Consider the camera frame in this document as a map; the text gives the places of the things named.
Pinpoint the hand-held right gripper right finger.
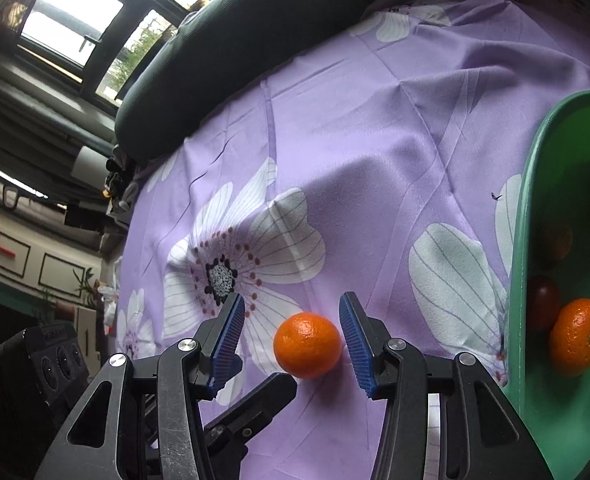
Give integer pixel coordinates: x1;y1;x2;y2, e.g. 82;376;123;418
338;291;556;480

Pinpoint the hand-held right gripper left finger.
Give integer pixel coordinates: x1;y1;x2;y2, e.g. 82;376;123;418
34;292;246;480

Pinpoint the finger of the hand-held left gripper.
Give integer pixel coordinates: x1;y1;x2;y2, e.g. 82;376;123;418
202;372;298;480

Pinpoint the orange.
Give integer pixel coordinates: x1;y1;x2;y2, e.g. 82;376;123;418
273;311;343;380
549;298;590;378

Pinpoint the red tomato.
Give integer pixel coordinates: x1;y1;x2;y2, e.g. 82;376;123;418
529;275;562;333

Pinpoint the small brown fruit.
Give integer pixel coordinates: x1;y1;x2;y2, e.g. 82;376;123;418
540;220;574;262

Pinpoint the green plastic basin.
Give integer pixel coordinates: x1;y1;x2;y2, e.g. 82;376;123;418
503;90;590;480

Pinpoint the potted plant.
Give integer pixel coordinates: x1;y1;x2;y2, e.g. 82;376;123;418
35;287;59;324
72;267;99;307

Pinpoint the white plastic bag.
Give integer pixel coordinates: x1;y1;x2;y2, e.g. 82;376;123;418
98;285;122;337

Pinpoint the pile of clothes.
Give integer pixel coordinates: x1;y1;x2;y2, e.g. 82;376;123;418
102;145;141;221

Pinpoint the purple floral cloth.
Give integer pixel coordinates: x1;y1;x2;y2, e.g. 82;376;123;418
115;0;590;480

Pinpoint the black cushion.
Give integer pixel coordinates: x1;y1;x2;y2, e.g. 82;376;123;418
114;0;401;163

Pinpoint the window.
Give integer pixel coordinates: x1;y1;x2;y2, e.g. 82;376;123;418
5;0;186;106

